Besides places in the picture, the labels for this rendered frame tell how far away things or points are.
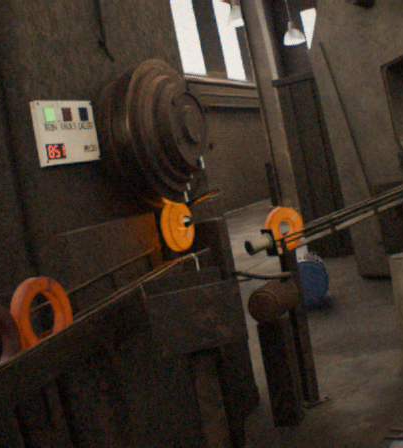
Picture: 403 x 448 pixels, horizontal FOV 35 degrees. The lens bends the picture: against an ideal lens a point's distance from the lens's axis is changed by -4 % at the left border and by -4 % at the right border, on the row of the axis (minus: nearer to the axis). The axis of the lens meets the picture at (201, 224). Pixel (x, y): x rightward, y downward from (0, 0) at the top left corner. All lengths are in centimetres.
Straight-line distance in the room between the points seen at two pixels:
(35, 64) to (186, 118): 49
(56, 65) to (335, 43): 308
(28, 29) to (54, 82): 18
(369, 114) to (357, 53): 44
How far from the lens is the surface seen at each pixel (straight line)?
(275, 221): 246
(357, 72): 466
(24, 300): 147
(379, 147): 460
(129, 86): 194
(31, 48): 187
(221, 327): 142
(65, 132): 187
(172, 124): 194
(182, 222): 207
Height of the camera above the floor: 94
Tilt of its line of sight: 4 degrees down
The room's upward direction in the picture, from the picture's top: 11 degrees counter-clockwise
